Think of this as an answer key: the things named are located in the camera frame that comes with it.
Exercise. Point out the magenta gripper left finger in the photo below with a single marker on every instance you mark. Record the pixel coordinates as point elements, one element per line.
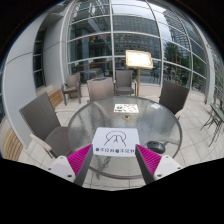
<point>74,167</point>

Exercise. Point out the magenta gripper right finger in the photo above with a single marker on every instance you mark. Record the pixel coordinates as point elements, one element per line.
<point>154,166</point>

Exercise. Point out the black computer mouse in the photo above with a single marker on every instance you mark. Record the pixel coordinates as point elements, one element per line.
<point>156,147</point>

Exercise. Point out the white printed mouse pad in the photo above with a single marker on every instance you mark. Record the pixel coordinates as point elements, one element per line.
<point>115,142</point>

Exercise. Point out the round glass table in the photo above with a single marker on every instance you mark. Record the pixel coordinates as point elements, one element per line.
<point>154,122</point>

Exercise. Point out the colourful menu card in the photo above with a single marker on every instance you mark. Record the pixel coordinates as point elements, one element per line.
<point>126,108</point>

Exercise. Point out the grey wicker chair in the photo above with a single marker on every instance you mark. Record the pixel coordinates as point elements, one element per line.
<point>124,82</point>
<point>72,85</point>
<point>100,88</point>
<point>46,129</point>

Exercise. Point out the dark wicker chair right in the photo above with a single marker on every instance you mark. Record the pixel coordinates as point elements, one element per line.
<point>173,97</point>

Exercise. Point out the wooden bench left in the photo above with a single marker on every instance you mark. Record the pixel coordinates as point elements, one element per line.
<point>10,145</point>

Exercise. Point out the grey wicker chair far left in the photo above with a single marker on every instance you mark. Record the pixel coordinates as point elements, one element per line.
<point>72,85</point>

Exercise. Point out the grey wicker chair back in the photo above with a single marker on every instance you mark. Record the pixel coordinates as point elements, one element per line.
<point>100,88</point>

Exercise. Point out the grey wicker chair far centre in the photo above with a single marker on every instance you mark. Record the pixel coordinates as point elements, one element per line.
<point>124,82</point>

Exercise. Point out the metal folding table right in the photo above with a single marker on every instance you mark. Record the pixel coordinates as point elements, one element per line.
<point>217,118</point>

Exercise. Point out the wooden menu stand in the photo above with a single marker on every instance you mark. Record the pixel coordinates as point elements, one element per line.
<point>138,59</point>

